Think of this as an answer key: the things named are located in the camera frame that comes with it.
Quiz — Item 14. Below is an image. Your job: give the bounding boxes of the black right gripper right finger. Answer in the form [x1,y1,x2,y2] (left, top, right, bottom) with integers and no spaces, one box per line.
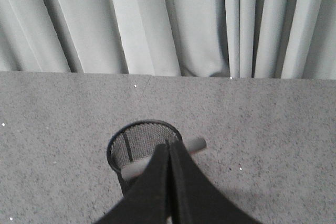
[170,142,259,223]

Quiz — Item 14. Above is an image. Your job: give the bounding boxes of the pale grey curtain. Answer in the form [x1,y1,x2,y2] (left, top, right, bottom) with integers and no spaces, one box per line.
[1,0,335,80]

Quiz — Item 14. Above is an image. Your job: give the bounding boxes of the black mesh pen bucket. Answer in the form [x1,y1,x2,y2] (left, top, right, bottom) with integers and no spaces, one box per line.
[106,119,182,194]

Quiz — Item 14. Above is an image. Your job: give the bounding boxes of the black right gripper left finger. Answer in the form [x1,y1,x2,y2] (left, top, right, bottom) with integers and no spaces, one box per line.
[97,144,169,223]

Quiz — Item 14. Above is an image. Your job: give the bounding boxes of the grey orange handled scissors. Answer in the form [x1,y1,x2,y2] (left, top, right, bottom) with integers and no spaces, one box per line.
[121,137,207,182]

